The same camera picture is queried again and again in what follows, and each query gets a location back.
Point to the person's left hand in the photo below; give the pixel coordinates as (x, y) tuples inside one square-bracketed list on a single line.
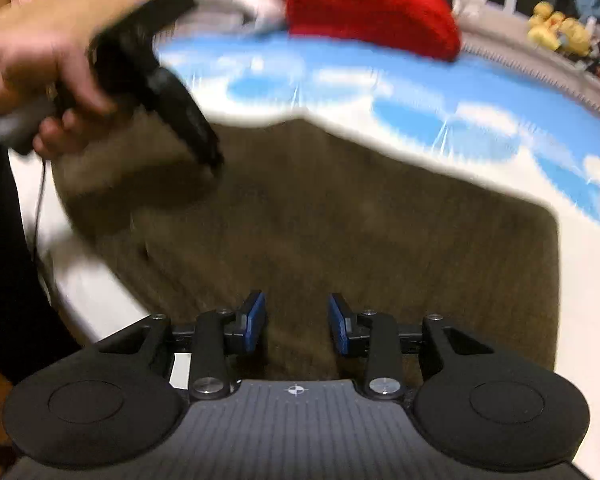
[(35, 60)]

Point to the yellow plush toy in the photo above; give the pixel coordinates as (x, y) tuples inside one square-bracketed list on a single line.
[(560, 27)]

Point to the blue cloud-print bed sheet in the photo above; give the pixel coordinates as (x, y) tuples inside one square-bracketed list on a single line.
[(430, 105)]

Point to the brown towel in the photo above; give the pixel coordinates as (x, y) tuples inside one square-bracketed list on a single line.
[(330, 220)]

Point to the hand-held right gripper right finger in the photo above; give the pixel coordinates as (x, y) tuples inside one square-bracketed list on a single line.
[(337, 322)]

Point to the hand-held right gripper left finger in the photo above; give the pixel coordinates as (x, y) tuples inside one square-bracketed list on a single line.
[(255, 320)]

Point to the person's black clothing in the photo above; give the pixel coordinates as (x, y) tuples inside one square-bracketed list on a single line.
[(10, 260)]

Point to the grey fringed blanket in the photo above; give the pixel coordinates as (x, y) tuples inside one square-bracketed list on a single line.
[(530, 60)]

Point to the folded red cloth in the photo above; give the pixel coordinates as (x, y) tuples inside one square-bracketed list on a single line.
[(375, 10)]

